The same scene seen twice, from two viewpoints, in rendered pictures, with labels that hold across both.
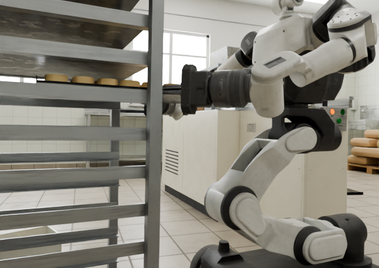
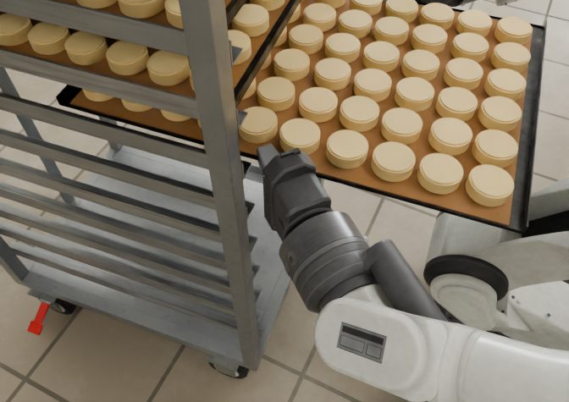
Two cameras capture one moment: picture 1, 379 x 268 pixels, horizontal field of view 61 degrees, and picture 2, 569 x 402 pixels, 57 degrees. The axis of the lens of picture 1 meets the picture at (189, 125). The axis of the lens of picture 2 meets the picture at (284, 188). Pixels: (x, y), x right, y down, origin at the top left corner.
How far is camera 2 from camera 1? 0.81 m
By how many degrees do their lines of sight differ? 64
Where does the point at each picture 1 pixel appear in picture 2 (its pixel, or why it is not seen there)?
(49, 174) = (112, 202)
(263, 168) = (548, 258)
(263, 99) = not seen: hidden behind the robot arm
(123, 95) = (180, 154)
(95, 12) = (95, 22)
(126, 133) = (196, 197)
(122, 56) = (164, 101)
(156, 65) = (214, 147)
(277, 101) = not seen: hidden behind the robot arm
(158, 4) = (200, 42)
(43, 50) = (45, 74)
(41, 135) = (88, 167)
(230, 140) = not seen: outside the picture
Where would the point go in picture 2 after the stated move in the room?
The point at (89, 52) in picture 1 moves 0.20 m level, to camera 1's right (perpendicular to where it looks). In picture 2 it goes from (109, 86) to (222, 179)
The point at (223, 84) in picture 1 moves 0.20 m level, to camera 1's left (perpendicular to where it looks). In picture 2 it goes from (290, 272) to (170, 167)
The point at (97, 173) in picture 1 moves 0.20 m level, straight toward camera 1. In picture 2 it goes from (168, 221) to (80, 327)
